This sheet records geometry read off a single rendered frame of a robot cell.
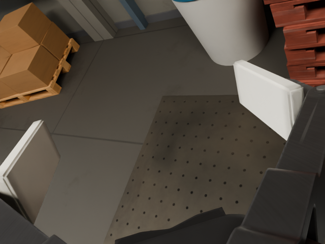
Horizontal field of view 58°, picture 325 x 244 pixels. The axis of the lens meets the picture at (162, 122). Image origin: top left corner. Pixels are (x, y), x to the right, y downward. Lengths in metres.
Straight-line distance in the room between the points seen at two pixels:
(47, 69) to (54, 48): 0.27
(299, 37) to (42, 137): 1.41
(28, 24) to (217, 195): 2.83
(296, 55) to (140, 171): 0.98
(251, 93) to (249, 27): 1.84
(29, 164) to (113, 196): 1.94
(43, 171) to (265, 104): 0.13
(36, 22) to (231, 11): 2.19
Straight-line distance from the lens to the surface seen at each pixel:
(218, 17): 1.88
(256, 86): 0.17
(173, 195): 0.99
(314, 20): 1.48
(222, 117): 1.05
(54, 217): 2.44
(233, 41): 2.02
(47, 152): 0.19
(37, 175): 0.17
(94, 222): 2.14
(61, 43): 3.58
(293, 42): 1.55
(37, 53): 3.33
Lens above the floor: 1.52
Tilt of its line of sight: 45 degrees down
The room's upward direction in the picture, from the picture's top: 43 degrees counter-clockwise
